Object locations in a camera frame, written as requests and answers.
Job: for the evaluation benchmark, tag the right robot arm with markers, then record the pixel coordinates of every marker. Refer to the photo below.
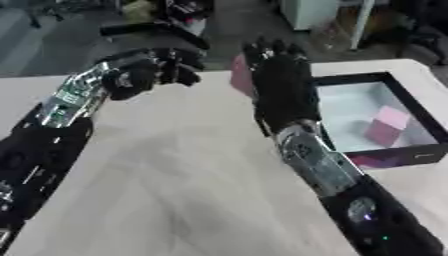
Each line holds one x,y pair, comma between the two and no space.
350,186

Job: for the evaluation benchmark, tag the pink block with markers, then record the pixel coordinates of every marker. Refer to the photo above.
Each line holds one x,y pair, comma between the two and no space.
241,76

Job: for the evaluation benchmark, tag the black office chair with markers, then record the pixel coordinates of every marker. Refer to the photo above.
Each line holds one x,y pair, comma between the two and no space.
160,31

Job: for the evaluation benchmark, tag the white cabinet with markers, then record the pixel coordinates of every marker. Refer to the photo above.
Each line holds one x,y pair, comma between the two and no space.
308,13

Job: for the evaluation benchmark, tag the black box white inside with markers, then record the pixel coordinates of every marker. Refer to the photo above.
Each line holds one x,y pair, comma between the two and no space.
379,116

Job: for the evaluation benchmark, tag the pink cube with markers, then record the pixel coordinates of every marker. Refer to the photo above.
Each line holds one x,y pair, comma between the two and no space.
388,126

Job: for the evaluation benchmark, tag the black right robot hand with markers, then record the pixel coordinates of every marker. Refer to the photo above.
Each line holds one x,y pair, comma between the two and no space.
283,86

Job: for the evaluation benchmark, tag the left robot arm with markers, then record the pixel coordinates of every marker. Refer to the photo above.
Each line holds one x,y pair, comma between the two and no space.
49,140

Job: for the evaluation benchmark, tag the white table leg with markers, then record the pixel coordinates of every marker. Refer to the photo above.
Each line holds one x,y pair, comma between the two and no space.
361,23

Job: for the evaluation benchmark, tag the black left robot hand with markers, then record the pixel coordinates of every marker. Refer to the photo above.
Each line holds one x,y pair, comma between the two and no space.
137,76

